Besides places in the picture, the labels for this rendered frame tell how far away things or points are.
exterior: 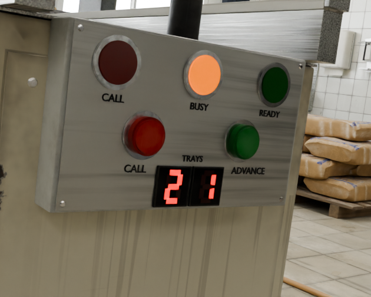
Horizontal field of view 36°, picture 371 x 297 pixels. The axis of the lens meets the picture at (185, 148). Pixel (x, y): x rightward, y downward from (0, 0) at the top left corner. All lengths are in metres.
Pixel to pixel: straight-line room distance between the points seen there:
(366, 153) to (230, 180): 3.93
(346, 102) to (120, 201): 5.09
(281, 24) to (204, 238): 0.23
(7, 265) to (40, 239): 0.03
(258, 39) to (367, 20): 4.88
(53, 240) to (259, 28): 0.31
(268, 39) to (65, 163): 0.28
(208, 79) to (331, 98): 5.13
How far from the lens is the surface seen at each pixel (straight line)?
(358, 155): 4.32
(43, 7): 0.40
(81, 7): 1.44
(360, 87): 5.43
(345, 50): 5.44
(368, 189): 4.50
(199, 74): 0.47
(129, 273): 0.51
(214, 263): 0.56
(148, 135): 0.44
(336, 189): 4.37
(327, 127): 4.59
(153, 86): 0.45
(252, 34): 0.63
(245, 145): 0.50
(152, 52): 0.44
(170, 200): 0.47
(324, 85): 5.66
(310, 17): 0.58
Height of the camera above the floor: 0.80
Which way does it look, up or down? 6 degrees down
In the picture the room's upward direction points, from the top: 7 degrees clockwise
